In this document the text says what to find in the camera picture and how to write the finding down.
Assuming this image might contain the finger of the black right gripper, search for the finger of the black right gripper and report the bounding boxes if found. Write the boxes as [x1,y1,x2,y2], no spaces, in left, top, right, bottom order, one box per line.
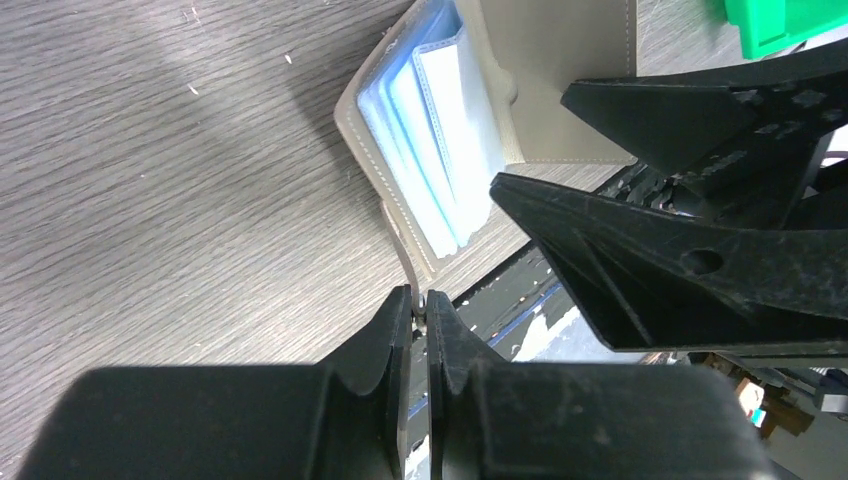
[561,40,847,229]
[490,174,847,352]

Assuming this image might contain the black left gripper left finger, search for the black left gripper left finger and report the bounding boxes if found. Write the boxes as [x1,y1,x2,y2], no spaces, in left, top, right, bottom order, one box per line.
[19,285,412,479]

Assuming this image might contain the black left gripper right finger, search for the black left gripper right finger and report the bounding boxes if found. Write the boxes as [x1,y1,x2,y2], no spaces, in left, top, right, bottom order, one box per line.
[426,290,776,479]

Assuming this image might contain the green plastic bin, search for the green plastic bin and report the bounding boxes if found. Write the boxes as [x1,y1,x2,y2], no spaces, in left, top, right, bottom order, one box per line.
[707,0,847,60]

